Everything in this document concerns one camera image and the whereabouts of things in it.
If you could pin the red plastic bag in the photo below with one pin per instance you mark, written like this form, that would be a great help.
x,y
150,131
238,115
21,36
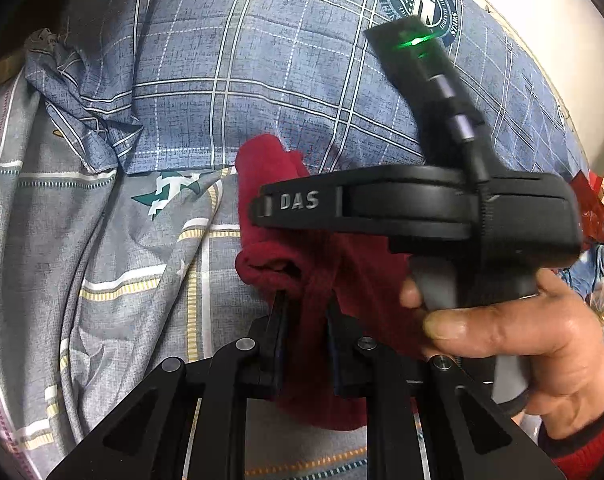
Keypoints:
x,y
594,210

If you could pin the grey plaid bed sheet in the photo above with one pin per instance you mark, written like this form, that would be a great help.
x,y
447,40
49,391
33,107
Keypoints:
x,y
107,260

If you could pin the person's right forearm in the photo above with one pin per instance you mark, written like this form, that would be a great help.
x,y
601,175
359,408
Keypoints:
x,y
591,455

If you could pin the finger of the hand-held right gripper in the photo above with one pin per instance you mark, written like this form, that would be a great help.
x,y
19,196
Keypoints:
x,y
297,207

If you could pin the person's right hand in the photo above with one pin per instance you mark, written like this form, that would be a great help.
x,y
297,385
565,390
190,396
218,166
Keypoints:
x,y
556,350

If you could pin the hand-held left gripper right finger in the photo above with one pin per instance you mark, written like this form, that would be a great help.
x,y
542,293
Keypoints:
x,y
339,355

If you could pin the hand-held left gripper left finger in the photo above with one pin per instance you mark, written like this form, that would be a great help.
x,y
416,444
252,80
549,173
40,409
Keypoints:
x,y
279,345

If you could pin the blue denim cloth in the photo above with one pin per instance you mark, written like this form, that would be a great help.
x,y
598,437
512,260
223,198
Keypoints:
x,y
601,265

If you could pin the dark red knit garment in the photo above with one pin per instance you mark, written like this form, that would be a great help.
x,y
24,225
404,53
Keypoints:
x,y
371,290

